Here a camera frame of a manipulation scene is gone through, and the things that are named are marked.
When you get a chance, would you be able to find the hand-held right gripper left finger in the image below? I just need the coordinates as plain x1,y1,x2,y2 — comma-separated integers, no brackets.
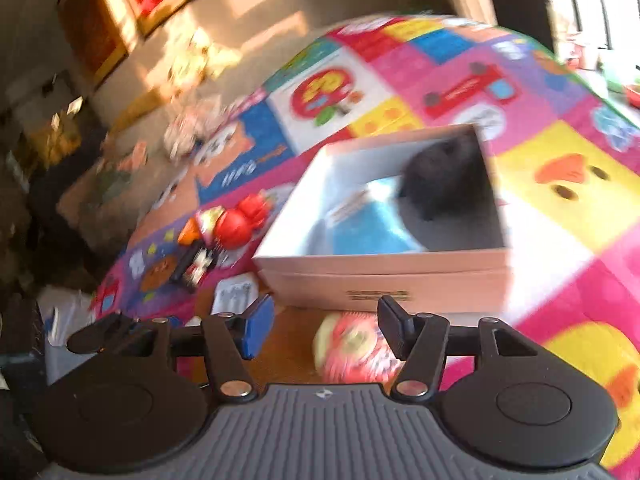
66,294,276,404

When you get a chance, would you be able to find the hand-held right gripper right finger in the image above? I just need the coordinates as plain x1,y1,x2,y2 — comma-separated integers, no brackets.
376,295,546,404

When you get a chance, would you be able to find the white cardboard box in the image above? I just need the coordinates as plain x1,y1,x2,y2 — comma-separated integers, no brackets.
252,122,513,314

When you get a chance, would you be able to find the red plastic toy figure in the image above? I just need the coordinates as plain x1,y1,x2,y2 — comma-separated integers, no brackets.
212,192,274,251

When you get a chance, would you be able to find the white leaflet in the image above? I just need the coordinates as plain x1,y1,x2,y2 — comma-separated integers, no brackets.
211,274,259,316

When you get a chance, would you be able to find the black toy car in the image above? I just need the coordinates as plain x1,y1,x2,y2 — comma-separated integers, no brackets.
170,242,219,292

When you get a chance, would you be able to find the blue packet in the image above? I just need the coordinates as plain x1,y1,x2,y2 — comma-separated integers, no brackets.
330,177,427,256

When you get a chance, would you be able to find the orange toy piece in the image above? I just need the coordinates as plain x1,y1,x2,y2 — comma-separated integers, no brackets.
177,217,202,247

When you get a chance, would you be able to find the black plush toy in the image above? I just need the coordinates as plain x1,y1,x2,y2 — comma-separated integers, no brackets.
397,132,493,222

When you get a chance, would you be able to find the colourful printed play mat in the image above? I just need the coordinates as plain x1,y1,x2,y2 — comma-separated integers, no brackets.
90,12,640,480

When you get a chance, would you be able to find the beige covered sofa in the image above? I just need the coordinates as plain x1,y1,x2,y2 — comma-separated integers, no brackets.
56,75,311,261

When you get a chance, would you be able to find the white plastic bag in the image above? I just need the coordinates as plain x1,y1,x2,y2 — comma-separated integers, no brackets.
39,285,97,387

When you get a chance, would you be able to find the green cloth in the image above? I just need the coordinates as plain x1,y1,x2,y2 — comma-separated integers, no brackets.
94,169,134,204

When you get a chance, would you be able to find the pile of pale clothes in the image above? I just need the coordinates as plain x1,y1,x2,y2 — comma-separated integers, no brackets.
164,94,237,161

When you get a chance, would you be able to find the pink cloth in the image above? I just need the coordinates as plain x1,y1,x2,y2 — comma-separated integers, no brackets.
116,141,149,172

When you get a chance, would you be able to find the white flower pot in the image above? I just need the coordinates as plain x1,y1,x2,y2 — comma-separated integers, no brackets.
574,41,602,72

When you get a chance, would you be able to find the green plastic pot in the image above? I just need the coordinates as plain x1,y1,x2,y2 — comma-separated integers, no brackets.
601,61,634,92

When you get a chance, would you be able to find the brown gold framed picture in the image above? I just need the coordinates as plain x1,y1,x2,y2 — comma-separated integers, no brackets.
56,0,129,87

